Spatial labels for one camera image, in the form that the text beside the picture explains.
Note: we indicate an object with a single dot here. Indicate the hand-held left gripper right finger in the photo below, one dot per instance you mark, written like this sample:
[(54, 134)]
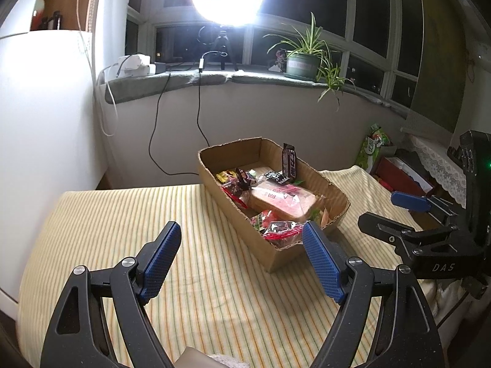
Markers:
[(322, 264)]

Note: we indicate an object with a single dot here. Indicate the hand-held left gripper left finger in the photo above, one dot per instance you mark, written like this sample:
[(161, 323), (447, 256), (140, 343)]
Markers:
[(161, 260)]

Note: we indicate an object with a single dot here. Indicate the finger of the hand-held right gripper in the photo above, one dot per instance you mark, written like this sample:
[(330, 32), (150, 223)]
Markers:
[(408, 201), (383, 228)]

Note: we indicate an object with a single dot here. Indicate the brown cardboard box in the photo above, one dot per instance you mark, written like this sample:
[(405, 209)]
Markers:
[(284, 260)]

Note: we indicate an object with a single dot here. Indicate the clear snack packet red ends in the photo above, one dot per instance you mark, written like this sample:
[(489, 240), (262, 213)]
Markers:
[(282, 232), (238, 186)]

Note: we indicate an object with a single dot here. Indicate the bagged sliced bread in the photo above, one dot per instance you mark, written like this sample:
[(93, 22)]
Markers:
[(284, 203)]

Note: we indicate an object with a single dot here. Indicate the dark brown chocolate bar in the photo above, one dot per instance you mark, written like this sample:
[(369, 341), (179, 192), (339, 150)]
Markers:
[(277, 177)]

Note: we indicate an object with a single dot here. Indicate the yellow candy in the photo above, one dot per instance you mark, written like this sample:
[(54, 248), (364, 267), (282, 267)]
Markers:
[(222, 177)]

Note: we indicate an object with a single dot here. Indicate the chocolate bar blue white print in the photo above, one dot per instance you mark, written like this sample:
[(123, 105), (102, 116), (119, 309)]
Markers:
[(290, 163)]

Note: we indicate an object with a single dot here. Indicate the person's right hand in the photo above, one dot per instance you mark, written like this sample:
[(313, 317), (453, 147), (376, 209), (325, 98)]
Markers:
[(445, 289)]

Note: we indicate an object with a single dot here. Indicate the person's left hand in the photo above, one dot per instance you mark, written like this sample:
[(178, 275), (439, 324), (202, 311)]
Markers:
[(226, 362)]

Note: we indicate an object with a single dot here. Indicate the red box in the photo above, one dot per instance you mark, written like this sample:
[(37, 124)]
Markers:
[(399, 176)]

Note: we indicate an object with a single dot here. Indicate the white lace cloth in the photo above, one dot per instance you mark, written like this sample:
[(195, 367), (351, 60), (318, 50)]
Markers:
[(433, 161)]

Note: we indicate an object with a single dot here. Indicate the green printed bag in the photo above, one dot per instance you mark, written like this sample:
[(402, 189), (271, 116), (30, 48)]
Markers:
[(372, 147)]

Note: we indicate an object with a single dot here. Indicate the striped yellow blanket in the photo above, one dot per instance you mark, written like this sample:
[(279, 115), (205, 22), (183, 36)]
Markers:
[(230, 306)]

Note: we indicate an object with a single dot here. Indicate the dark green curtain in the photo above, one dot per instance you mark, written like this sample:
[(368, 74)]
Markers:
[(441, 46)]

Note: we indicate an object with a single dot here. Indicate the green plant pot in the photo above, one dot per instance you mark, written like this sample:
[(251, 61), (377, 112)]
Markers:
[(303, 67)]

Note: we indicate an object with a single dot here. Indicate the white wardrobe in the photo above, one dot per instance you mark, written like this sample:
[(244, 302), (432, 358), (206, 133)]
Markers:
[(46, 122)]

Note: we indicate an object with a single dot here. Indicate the spider plant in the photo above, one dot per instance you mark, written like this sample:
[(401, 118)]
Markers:
[(307, 42)]

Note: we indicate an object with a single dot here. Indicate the white power strip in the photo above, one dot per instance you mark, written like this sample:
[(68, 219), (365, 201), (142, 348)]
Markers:
[(153, 69)]

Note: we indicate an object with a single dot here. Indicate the small purple potted plant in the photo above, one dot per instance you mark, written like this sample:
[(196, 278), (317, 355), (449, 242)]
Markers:
[(278, 61)]

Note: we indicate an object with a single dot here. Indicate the white power adapter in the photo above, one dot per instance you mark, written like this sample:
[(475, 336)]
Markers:
[(134, 62)]

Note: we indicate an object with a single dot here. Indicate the black tripod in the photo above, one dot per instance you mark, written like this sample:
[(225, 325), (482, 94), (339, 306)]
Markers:
[(222, 42)]

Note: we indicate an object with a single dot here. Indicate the dark bottle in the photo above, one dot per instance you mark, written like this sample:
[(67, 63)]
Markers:
[(55, 21)]

